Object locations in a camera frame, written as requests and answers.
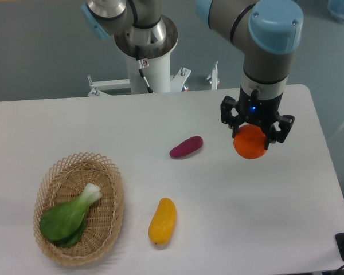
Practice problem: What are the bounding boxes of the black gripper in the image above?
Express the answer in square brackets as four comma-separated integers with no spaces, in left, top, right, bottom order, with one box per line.
[220,88,295,150]

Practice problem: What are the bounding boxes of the orange fruit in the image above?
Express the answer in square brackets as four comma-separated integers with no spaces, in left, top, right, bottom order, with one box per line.
[233,124,267,159]

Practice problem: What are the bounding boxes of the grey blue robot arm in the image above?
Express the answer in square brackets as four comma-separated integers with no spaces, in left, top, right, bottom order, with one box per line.
[81,1,303,144]

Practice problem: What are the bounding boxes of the woven wicker basket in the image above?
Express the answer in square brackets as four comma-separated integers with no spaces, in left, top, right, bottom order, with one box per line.
[34,152,124,266]

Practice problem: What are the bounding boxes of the purple sweet potato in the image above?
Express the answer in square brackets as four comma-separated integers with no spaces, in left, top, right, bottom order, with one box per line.
[169,136,204,158]

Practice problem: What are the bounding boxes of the blue object top right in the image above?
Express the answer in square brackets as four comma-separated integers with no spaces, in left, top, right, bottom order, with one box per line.
[327,0,344,24]

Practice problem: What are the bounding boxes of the yellow mango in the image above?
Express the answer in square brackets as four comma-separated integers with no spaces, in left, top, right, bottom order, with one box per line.
[148,198,177,245]

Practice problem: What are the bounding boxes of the green bok choy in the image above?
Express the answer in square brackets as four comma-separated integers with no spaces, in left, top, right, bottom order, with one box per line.
[40,183,102,248]

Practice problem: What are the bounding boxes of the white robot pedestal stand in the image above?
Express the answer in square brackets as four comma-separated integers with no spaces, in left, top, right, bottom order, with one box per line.
[88,15,191,97]

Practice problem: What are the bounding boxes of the black cable on pedestal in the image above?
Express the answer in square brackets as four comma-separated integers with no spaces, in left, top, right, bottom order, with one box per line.
[134,45,155,94]

